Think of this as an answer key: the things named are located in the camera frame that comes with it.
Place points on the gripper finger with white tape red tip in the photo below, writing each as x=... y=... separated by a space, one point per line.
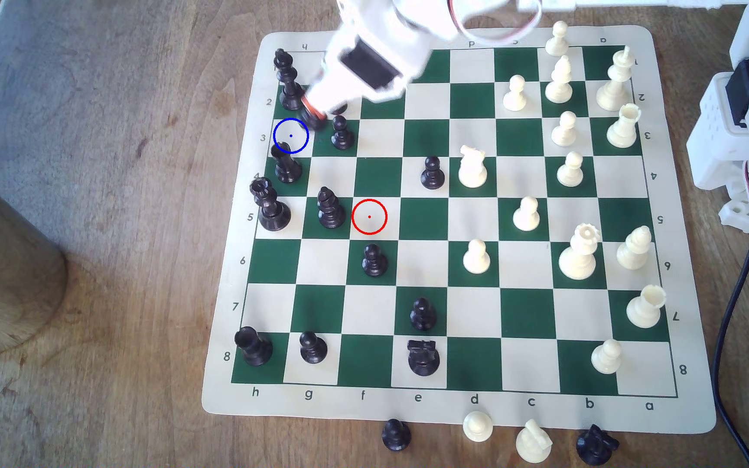
x=317 y=88
x=332 y=105

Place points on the black chess bishop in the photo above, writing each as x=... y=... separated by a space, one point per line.
x=331 y=211
x=314 y=121

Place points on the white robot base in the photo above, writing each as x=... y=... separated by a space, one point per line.
x=716 y=143

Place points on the black chess king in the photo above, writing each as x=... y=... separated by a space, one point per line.
x=290 y=91

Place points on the black chess piece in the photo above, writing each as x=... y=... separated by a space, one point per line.
x=287 y=169

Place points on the black chess queen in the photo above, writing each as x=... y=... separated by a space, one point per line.
x=272 y=211

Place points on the white chess pawn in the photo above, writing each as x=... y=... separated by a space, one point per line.
x=478 y=428
x=570 y=172
x=476 y=259
x=514 y=96
x=557 y=42
x=564 y=132
x=526 y=216
x=606 y=359

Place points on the white chess knight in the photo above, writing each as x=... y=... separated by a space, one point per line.
x=472 y=169
x=533 y=443

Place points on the white chess bishop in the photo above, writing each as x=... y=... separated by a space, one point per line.
x=558 y=84
x=633 y=252

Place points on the green and cream chess mat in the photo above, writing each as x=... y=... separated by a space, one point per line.
x=374 y=312

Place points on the white chess king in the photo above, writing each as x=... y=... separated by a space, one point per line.
x=614 y=88

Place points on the black chess rook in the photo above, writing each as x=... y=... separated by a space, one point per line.
x=254 y=348

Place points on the white chess rook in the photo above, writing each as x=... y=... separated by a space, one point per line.
x=645 y=310
x=624 y=129

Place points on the white chess queen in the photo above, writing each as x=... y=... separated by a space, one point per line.
x=579 y=257

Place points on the wooden cylinder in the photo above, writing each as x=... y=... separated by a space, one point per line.
x=4 y=273

